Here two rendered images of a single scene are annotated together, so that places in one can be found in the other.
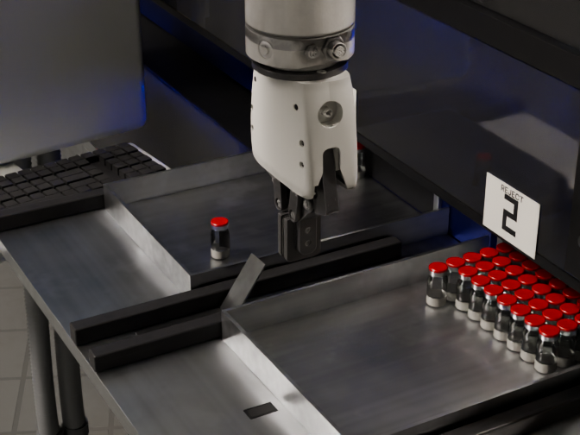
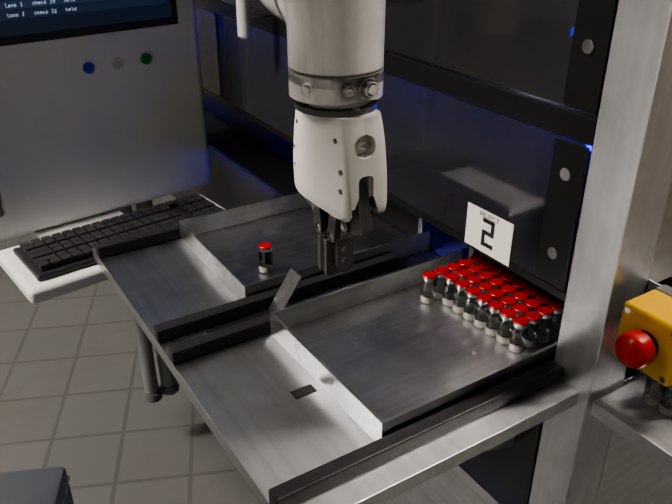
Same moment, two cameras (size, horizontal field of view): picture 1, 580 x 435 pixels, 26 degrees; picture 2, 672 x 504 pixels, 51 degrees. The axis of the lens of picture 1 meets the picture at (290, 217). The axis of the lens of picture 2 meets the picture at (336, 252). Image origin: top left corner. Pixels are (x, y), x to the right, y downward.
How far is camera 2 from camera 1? 0.34 m
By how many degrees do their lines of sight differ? 3
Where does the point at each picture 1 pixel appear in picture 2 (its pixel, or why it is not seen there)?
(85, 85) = (166, 155)
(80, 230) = (163, 255)
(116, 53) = (187, 132)
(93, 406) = not seen: hidden behind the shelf
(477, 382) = (468, 362)
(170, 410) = (232, 394)
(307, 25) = (345, 65)
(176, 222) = (233, 247)
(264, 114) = (305, 150)
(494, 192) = (475, 216)
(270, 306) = (306, 308)
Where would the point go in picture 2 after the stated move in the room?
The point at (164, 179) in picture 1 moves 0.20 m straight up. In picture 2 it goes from (223, 217) to (214, 106)
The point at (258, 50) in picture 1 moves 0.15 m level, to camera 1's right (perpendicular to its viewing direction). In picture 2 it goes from (301, 91) to (475, 88)
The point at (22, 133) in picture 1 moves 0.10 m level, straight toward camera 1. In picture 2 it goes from (123, 188) to (125, 207)
